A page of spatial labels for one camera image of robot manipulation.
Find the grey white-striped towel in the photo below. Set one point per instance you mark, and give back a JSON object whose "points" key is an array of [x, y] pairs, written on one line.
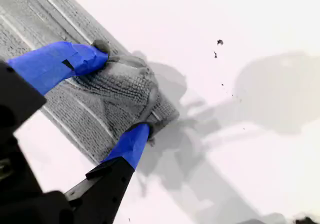
{"points": [[120, 96]]}

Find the black lint scrap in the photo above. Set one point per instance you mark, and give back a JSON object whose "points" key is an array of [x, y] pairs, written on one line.
{"points": [[220, 42], [215, 54]]}

